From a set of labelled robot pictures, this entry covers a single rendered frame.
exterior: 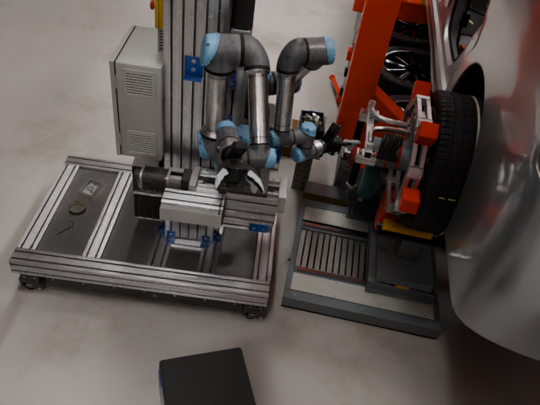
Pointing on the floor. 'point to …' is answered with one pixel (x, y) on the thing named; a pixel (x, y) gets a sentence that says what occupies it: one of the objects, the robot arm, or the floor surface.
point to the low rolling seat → (206, 379)
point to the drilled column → (302, 169)
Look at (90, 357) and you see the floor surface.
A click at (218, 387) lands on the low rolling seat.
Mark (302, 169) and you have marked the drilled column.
